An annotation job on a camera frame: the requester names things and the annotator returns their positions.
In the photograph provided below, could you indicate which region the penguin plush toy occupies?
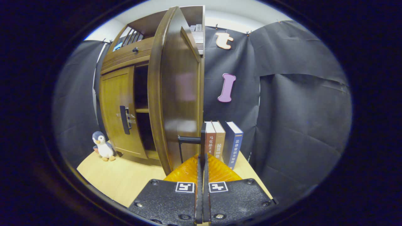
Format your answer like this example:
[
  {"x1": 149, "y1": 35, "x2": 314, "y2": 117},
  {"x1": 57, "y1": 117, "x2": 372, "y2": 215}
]
[{"x1": 92, "y1": 131, "x2": 117, "y2": 162}]

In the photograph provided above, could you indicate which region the wooden shoe cabinet door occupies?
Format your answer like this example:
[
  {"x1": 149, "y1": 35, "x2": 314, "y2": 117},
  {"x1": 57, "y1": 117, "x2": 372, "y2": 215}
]
[
  {"x1": 148, "y1": 6, "x2": 201, "y2": 176},
  {"x1": 100, "y1": 66, "x2": 148, "y2": 159}
]

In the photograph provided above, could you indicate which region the wooden double-door shoe cabinet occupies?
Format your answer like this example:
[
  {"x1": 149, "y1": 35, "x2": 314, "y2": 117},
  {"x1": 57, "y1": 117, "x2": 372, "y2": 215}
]
[{"x1": 100, "y1": 5, "x2": 205, "y2": 176}]

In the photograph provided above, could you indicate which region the black door handle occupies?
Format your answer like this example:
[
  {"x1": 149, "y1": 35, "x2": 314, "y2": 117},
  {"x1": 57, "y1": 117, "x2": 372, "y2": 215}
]
[
  {"x1": 177, "y1": 122, "x2": 207, "y2": 167},
  {"x1": 120, "y1": 105, "x2": 132, "y2": 135}
]

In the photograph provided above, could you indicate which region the wooden cabinet drawer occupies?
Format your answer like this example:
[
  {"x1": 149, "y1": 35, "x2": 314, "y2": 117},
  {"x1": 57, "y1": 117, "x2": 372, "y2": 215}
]
[{"x1": 101, "y1": 37, "x2": 155, "y2": 74}]

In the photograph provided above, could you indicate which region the dark red book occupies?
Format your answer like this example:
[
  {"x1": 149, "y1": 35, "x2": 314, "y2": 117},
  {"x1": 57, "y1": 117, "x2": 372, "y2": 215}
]
[{"x1": 205, "y1": 121, "x2": 217, "y2": 156}]

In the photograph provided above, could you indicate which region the black backdrop cloth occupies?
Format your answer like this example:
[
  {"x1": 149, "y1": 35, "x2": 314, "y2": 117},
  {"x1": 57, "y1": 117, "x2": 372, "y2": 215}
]
[{"x1": 52, "y1": 20, "x2": 352, "y2": 207}]

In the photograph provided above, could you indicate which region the blue book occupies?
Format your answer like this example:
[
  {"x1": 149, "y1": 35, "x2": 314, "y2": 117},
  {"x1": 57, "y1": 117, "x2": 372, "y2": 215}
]
[{"x1": 222, "y1": 121, "x2": 244, "y2": 170}]

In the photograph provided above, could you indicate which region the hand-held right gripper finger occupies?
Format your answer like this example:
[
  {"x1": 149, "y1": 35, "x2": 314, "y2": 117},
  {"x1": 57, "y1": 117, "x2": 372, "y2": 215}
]
[
  {"x1": 203, "y1": 153, "x2": 277, "y2": 225},
  {"x1": 128, "y1": 154, "x2": 203, "y2": 226}
]

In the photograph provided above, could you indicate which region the tan brown book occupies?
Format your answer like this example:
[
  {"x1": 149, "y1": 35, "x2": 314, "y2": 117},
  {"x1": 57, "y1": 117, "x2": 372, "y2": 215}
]
[{"x1": 212, "y1": 121, "x2": 226, "y2": 161}]

